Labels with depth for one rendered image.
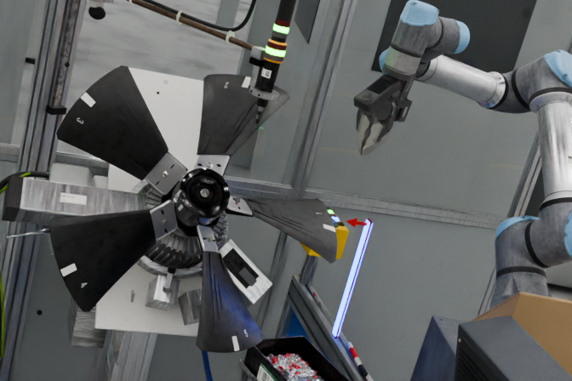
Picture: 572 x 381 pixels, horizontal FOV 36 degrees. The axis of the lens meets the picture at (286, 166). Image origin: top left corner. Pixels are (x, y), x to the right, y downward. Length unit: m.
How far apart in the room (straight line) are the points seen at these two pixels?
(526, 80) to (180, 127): 0.90
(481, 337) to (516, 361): 0.09
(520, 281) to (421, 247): 1.07
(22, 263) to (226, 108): 0.86
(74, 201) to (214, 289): 0.39
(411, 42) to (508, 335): 0.67
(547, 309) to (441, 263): 1.21
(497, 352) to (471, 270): 1.69
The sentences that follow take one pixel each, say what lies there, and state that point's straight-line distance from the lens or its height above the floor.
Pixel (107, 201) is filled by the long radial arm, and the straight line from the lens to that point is 2.10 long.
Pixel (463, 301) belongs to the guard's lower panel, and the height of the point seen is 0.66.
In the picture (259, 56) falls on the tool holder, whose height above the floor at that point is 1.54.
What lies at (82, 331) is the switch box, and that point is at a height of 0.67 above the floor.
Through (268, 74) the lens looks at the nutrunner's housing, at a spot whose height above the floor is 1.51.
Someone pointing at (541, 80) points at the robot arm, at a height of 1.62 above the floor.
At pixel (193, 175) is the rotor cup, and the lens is 1.99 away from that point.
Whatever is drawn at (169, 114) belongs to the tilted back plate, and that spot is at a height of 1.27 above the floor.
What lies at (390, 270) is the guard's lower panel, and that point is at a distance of 3.16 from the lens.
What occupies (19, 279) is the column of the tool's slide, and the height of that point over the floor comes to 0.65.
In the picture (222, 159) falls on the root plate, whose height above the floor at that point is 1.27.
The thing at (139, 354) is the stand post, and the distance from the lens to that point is 2.31.
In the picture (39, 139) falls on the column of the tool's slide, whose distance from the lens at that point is 2.54.
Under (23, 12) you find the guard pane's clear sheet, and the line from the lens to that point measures 2.62.
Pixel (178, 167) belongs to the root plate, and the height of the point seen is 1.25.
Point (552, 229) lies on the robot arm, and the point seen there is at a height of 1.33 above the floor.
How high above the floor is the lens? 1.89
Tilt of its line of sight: 17 degrees down
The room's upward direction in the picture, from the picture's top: 15 degrees clockwise
